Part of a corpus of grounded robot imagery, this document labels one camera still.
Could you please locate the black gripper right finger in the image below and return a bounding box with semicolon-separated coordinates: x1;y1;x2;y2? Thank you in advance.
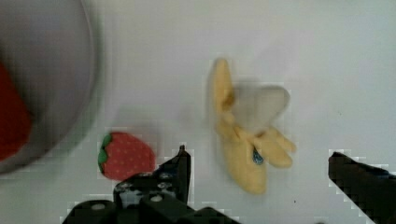
328;152;396;224

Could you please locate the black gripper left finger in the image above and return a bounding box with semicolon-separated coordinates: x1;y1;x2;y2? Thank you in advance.
113;145;191;209

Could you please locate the plush peeled banana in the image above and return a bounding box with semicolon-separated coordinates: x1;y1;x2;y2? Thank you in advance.
212;59;296;194

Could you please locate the large plush strawberry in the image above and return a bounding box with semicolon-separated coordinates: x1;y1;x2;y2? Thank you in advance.
98;132;156;181

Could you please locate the plush ketchup bottle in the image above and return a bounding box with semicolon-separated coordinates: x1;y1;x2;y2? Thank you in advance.
0;65;32;161

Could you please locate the grey round plate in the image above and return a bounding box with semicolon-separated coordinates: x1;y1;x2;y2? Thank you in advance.
0;0;97;175

